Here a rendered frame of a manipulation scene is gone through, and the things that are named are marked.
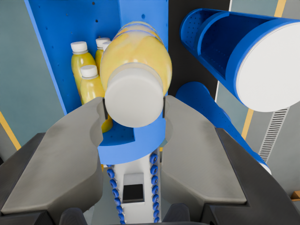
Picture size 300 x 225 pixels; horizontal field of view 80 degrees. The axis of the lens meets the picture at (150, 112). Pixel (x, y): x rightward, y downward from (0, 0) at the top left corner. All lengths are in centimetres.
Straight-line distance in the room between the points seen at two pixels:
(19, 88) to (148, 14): 174
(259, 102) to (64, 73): 60
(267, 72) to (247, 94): 8
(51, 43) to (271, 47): 58
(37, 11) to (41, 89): 144
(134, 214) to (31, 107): 137
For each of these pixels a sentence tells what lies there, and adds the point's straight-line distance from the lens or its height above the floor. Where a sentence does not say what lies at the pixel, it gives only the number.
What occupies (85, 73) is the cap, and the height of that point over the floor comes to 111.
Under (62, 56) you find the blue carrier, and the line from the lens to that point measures 54.
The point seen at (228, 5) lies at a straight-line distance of 152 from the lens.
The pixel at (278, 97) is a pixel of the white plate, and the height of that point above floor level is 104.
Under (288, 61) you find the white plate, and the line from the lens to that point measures 68.
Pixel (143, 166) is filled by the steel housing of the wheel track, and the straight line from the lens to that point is 92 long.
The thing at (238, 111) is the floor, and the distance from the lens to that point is 208.
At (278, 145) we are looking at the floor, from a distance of 270.
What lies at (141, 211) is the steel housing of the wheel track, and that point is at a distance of 124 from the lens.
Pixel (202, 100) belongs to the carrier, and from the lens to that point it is 127.
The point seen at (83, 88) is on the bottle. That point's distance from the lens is 48.
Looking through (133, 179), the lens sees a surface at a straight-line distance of 93.
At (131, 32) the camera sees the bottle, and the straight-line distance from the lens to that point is 17.
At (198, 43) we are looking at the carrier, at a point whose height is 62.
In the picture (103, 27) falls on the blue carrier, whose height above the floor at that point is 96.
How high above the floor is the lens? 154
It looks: 58 degrees down
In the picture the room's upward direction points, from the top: 174 degrees clockwise
